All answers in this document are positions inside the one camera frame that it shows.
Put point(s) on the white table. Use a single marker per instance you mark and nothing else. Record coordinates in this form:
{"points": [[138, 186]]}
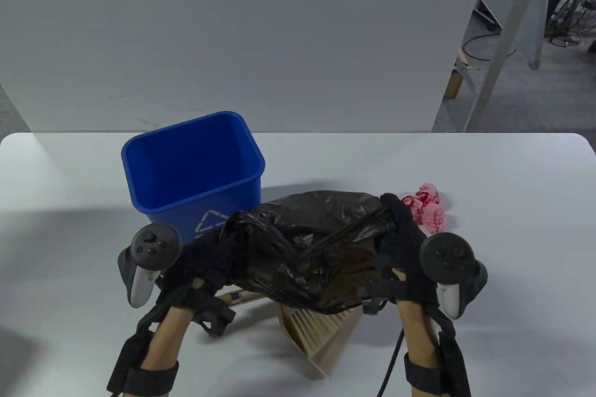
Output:
{"points": [[512, 183]]}

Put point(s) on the person's left forearm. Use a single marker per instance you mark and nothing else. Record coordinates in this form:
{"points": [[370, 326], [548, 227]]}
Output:
{"points": [[163, 341]]}

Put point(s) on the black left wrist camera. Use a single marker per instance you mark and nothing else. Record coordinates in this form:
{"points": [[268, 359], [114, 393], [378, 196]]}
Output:
{"points": [[214, 318]]}

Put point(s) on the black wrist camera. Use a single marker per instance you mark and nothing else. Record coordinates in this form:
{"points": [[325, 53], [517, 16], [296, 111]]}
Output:
{"points": [[214, 318], [372, 304]]}

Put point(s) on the pile of pink paper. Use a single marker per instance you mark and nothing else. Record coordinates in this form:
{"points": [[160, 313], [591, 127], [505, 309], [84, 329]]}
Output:
{"points": [[430, 218]]}

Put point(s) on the person's left hand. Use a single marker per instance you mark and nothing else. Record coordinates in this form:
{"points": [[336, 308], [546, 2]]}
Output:
{"points": [[195, 266]]}

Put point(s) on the black plastic bin bag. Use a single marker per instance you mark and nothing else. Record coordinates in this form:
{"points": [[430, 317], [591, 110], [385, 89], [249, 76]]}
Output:
{"points": [[302, 229]]}

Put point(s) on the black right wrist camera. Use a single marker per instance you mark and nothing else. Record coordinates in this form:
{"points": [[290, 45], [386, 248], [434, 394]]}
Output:
{"points": [[372, 304]]}

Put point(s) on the person's right forearm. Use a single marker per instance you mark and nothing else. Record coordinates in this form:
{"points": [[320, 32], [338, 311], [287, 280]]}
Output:
{"points": [[416, 332]]}

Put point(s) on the wooden block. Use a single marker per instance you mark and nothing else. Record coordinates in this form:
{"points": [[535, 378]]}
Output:
{"points": [[454, 85]]}

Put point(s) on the white backdrop board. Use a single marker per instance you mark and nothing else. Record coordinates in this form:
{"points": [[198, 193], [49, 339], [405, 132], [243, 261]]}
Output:
{"points": [[233, 34]]}

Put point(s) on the blue plastic recycling bin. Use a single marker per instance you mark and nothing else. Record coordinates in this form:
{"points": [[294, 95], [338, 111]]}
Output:
{"points": [[186, 169]]}

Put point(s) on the person's right hand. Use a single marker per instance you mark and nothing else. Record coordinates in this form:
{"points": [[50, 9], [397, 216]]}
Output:
{"points": [[400, 266]]}

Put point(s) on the black hand controller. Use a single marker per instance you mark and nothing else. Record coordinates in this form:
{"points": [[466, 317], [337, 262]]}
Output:
{"points": [[153, 243], [447, 257]]}

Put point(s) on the beige plastic dustpan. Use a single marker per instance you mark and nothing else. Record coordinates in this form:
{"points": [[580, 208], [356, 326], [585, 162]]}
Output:
{"points": [[326, 364]]}

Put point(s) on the grey slanted metal post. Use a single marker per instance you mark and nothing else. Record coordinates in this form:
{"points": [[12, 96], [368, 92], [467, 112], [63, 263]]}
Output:
{"points": [[507, 38]]}

